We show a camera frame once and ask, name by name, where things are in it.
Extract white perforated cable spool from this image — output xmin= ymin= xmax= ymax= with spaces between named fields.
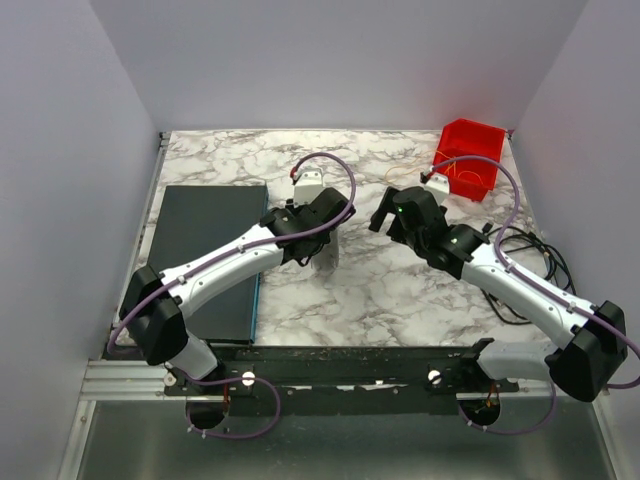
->
xmin=311 ymin=229 xmax=339 ymax=275

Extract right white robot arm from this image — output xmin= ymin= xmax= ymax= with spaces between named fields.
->
xmin=369 ymin=187 xmax=628 ymax=402

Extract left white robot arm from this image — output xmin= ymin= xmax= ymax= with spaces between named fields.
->
xmin=119 ymin=187 xmax=355 ymax=380

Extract red plastic bin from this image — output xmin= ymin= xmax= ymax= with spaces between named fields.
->
xmin=433 ymin=118 xmax=506 ymax=202

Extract dark grey flat box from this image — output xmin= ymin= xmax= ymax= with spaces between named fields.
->
xmin=128 ymin=184 xmax=270 ymax=346

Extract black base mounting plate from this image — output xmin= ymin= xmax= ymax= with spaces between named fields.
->
xmin=162 ymin=340 xmax=518 ymax=428

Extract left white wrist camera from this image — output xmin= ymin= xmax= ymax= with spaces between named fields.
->
xmin=291 ymin=168 xmax=325 ymax=207

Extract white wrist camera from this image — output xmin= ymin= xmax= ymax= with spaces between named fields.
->
xmin=291 ymin=168 xmax=325 ymax=207
xmin=420 ymin=171 xmax=450 ymax=204

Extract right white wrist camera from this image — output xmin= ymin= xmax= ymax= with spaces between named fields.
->
xmin=420 ymin=171 xmax=450 ymax=204

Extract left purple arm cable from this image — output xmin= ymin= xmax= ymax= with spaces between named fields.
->
xmin=107 ymin=152 xmax=359 ymax=441

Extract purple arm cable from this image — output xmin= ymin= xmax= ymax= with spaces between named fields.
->
xmin=424 ymin=154 xmax=640 ymax=435
xmin=107 ymin=152 xmax=359 ymax=441

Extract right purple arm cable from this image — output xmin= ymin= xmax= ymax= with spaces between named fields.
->
xmin=424 ymin=154 xmax=640 ymax=435

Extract black cable bundle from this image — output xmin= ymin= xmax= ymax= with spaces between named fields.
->
xmin=480 ymin=223 xmax=577 ymax=326

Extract aluminium frame rail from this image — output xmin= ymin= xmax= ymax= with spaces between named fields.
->
xmin=58 ymin=131 xmax=172 ymax=479

